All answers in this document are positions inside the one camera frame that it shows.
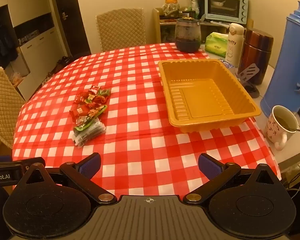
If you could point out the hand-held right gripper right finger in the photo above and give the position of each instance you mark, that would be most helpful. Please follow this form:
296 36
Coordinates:
208 165

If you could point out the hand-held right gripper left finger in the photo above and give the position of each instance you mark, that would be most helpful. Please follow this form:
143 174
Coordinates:
90 165

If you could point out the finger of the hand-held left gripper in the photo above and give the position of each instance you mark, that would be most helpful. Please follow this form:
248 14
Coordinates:
0 158
15 163

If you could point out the snack packets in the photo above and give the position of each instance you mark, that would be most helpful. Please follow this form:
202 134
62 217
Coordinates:
96 112

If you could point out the large red snack packet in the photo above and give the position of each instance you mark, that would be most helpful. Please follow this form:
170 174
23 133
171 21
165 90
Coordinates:
79 111

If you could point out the pile of mixed sweets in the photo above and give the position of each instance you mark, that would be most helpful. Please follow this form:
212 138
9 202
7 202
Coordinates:
92 97

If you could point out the yellow plastic tray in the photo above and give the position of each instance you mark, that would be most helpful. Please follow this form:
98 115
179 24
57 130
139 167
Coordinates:
202 97

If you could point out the red checked tablecloth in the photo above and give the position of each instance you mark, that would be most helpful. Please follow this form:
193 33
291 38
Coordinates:
140 135

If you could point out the beige quilted chair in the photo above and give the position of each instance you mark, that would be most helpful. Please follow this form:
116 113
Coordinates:
5 100

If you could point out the white patterned mug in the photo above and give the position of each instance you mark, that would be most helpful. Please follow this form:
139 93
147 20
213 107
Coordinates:
275 127

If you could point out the metal spoon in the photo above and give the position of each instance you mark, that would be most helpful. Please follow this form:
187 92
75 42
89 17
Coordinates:
298 130

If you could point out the row of shoes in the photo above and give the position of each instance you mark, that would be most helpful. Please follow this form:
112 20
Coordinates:
60 67

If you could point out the grey phone stand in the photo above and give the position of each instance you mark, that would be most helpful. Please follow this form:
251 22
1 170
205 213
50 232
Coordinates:
248 71

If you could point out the blue white small packet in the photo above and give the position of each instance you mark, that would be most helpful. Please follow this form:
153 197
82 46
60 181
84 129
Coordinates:
227 64

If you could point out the dark hanging jacket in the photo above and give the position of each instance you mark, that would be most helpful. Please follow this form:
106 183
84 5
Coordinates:
2 42

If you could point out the white cabinet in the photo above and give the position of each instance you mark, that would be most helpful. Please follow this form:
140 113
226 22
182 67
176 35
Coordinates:
40 45

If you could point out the green tissue pack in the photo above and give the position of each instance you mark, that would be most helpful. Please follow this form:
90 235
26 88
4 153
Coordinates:
216 45

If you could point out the white thermos bottle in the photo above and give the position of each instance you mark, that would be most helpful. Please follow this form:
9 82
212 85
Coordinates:
235 45

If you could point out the brown metallic thermos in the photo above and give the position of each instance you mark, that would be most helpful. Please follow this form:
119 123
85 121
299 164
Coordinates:
258 52

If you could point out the blue thermos jug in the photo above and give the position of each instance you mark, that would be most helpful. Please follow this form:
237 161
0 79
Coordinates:
287 62

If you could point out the glass jar with dark liquid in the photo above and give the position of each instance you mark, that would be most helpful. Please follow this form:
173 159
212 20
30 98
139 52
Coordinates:
188 35

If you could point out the dark door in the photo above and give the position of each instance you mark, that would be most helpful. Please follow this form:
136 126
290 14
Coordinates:
70 30

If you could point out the quilted chair back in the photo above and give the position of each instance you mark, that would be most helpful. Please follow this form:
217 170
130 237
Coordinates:
121 30

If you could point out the wooden shelf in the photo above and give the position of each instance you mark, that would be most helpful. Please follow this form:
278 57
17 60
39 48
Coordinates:
157 25

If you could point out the light blue toaster oven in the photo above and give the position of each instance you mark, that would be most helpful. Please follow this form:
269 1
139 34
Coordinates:
226 6

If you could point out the white bowl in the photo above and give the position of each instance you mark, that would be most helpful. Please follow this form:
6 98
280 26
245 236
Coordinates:
217 3

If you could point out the green white snack bag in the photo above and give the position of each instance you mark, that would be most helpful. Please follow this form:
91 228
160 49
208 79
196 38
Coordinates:
194 3

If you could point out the glass jar with orange lid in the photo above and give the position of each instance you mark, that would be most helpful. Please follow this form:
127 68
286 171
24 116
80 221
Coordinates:
172 6

